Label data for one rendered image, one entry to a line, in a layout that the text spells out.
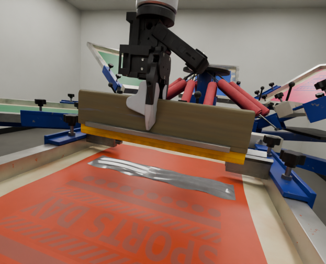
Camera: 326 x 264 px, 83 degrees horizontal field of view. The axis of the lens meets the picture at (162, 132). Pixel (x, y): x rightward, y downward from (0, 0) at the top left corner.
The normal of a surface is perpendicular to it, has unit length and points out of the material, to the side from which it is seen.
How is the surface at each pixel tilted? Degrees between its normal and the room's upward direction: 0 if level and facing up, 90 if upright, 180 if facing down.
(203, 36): 90
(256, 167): 90
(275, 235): 0
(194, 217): 0
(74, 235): 0
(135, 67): 90
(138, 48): 90
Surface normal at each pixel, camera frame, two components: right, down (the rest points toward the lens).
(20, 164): 0.95, 0.16
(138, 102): -0.28, 0.09
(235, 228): 0.11, -0.97
